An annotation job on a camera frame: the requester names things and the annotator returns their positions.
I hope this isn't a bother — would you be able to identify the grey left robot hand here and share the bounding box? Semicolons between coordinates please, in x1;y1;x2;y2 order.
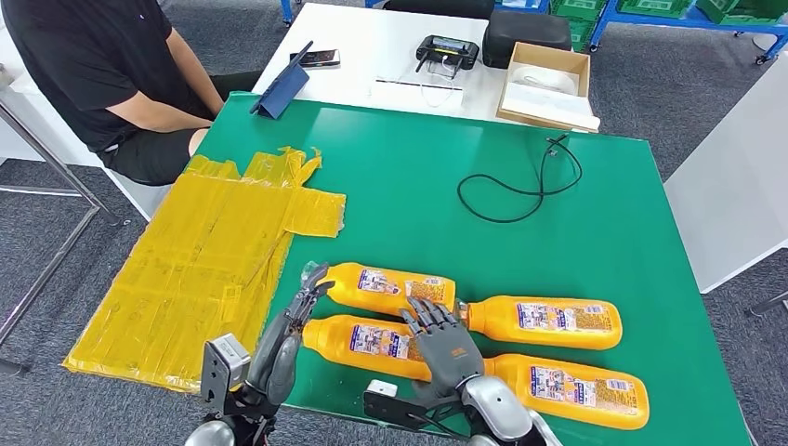
245;263;336;408

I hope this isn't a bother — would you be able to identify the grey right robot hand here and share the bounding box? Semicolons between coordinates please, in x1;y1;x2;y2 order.
400;296;488;401

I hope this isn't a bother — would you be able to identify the orange detergent bottle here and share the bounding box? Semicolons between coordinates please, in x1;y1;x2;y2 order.
482;352;650;431
455;295;624;351
301;261;458;318
301;314;435;383

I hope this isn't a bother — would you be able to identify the yellow taped plastic sheet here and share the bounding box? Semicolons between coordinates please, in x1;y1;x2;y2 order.
63;146;348;395

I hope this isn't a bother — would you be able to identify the green table mat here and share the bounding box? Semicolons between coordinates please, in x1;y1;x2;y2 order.
195;92;754;446

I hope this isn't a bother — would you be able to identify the white stool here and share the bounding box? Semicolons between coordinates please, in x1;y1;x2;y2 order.
101;165;174;223

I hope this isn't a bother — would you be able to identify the tablet in blue case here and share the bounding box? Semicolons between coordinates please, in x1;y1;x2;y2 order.
249;40;314;120

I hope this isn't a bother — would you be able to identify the white flat board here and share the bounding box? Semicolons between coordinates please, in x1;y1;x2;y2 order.
499;81;601;134

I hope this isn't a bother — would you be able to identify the white foam insert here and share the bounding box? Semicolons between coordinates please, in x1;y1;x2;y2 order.
512;63;580;98

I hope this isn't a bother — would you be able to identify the black smartphone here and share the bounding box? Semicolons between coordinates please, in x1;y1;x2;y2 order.
289;48;341;68

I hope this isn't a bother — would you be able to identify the black remote controller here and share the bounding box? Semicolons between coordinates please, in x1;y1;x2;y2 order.
415;34;480;73

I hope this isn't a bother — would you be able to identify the brown cardboard box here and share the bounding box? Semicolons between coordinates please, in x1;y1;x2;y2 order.
495;41;592;132

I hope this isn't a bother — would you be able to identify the grey table leg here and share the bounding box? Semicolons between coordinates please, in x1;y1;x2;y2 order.
744;291;788;319

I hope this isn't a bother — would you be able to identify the white table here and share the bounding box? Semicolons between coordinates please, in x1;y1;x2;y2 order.
252;2;596;132
0;27;106;168
663;52;788;295

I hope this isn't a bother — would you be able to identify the black carry case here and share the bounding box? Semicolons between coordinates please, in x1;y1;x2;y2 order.
481;10;573;70

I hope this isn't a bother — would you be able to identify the green plastic crate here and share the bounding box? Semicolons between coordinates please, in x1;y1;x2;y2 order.
566;20;598;54
617;0;694;20
695;0;788;26
549;0;608;22

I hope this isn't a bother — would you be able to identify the person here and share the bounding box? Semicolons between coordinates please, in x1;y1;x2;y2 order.
0;0;266;187

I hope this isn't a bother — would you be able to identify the blue metal rack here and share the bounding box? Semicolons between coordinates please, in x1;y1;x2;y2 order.
280;0;788;67

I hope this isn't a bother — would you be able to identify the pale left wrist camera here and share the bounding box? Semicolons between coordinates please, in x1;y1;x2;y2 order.
201;334;252;401

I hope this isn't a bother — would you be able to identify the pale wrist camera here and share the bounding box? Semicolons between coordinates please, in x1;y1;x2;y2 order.
201;334;252;401
366;379;400;400

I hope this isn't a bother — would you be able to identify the black left camera bracket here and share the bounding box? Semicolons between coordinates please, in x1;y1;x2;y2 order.
209;384;266;427

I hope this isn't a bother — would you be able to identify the black camera bracket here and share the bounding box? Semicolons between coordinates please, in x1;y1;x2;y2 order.
362;388;479;435
209;384;266;427

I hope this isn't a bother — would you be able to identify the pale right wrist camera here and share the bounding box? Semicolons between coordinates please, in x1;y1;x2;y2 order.
366;379;400;400

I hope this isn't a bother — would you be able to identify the black right camera bracket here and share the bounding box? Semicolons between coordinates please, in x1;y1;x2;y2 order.
362;388;479;435

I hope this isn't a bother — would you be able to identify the black cable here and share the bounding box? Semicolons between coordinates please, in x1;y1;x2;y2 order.
456;133;584;225

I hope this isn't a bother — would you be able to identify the white cable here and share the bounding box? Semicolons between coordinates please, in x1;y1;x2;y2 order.
420;54;462;110

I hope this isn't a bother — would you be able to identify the grey metal table frame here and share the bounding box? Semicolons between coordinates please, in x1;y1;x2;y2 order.
0;98;125;376

